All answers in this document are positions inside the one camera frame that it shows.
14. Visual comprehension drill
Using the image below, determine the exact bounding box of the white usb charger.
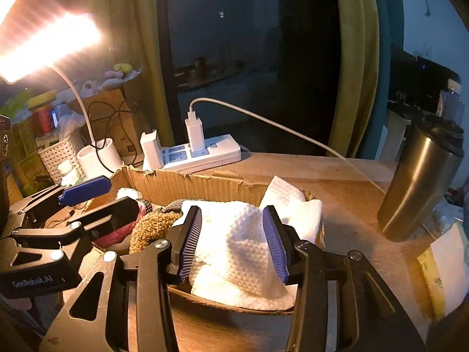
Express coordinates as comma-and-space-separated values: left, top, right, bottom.
185, 110, 206, 152

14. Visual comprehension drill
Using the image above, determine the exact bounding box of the brown fuzzy cloth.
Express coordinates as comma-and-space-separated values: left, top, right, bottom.
129, 210, 184, 254

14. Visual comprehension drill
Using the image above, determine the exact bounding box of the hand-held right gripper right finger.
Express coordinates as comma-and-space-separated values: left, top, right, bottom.
263, 204, 426, 352

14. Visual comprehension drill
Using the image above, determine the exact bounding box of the black cable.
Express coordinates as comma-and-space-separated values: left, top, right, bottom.
87, 99, 152, 152

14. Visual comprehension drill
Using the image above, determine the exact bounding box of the white charging cable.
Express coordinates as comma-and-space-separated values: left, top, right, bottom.
188, 97, 388, 193

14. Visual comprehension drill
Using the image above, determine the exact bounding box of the yellow curtain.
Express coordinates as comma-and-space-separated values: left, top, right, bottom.
87, 0, 181, 148
326, 0, 390, 159

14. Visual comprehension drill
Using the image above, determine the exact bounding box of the stainless steel tumbler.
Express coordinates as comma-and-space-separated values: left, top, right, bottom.
377, 114, 466, 243

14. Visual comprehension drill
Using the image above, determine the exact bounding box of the white plug adapter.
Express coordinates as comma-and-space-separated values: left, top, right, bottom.
141, 129, 162, 170

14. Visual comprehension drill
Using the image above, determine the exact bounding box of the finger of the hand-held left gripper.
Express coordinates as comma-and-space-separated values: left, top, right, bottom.
11, 196, 141, 245
7, 175, 113, 225

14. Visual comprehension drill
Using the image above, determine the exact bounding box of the clear water bottle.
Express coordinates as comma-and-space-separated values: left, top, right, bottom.
439, 79, 466, 119

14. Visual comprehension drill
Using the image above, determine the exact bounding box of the brown cardboard storage box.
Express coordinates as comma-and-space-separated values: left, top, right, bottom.
69, 81, 148, 159

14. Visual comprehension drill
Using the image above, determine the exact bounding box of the white power strip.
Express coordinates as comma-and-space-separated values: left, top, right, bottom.
144, 134, 242, 171

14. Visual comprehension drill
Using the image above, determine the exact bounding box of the red jar with yellow lid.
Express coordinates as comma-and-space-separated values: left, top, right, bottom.
28, 93, 56, 137

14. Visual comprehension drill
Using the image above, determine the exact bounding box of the dark dotted cloth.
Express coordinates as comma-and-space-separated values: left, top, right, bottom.
136, 197, 184, 215

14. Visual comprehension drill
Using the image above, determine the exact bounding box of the yellow tissue pack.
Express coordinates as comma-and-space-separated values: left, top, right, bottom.
417, 223, 469, 320

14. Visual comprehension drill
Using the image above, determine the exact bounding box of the green carton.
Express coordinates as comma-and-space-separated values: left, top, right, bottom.
0, 90, 54, 197

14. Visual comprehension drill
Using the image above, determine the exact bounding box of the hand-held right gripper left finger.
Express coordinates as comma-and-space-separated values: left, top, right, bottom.
38, 206, 203, 352

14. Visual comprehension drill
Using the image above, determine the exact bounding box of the white plastic basket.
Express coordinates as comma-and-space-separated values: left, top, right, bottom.
38, 130, 86, 185

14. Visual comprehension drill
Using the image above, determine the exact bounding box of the white pill bottle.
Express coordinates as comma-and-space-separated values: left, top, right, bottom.
57, 159, 83, 186

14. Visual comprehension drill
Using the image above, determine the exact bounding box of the white desk lamp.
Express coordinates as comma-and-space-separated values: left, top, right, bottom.
0, 11, 124, 180

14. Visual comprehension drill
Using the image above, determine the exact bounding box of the black appliance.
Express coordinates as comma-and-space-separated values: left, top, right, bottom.
388, 44, 460, 115

